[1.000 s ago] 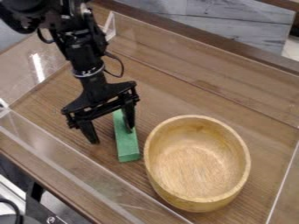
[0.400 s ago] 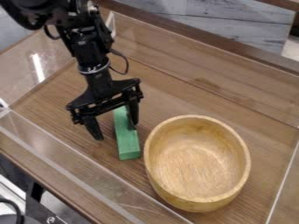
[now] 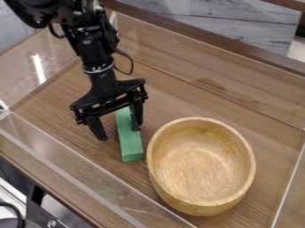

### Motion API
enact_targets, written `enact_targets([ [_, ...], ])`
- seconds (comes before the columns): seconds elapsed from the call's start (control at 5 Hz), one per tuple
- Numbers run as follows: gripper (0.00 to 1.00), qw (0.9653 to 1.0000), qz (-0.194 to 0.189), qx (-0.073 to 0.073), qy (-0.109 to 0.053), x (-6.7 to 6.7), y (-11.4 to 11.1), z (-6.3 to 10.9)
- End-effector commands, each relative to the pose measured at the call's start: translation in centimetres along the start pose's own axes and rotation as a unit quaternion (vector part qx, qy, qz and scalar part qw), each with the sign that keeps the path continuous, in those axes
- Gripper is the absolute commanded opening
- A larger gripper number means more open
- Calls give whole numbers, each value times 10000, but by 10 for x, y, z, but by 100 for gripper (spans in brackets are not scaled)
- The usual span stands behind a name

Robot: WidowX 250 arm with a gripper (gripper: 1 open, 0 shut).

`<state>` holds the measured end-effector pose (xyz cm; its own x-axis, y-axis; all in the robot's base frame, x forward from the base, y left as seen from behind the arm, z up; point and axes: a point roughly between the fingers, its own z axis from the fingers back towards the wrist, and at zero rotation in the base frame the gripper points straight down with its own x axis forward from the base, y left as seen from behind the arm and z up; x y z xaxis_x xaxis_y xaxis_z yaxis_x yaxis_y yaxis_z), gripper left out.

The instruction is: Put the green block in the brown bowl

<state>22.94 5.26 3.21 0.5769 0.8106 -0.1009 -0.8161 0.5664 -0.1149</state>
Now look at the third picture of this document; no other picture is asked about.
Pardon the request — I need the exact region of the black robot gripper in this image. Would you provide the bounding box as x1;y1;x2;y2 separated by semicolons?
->
71;69;147;141

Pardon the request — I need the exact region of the green rectangular block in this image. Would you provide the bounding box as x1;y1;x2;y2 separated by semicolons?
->
115;107;144;162

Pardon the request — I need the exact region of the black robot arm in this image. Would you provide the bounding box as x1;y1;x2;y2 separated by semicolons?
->
4;0;147;141

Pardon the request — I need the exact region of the light wooden oval bowl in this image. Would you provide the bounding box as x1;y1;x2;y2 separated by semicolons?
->
147;117;255;216

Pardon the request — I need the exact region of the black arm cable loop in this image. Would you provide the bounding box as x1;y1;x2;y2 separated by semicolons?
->
113;48;135;76

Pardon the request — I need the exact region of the clear acrylic corner bracket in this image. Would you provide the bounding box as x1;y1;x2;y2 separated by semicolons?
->
109;12;117;30

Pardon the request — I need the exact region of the black table leg bracket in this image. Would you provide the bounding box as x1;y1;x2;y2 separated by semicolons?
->
25;185;69;228

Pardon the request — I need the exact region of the black cable under table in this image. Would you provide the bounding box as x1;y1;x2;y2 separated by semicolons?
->
0;201;22;228

